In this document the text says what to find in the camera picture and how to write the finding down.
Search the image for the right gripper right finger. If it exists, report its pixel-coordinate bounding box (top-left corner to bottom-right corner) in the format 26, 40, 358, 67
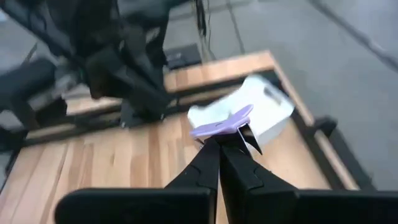
219, 136, 398, 224

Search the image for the black flat box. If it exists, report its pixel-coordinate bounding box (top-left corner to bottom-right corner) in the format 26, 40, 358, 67
164, 43, 203, 71

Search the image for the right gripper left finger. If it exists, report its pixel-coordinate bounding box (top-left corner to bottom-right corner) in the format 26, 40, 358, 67
54, 138, 220, 224

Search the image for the black aluminium table frame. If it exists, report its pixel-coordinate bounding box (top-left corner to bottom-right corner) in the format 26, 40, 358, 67
0, 70, 377, 192

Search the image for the pink toy airplane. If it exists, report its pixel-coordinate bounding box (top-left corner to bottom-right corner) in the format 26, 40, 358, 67
189, 104, 264, 156

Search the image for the white plastic bin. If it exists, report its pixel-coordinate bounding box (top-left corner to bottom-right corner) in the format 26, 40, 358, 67
187, 74, 295, 147

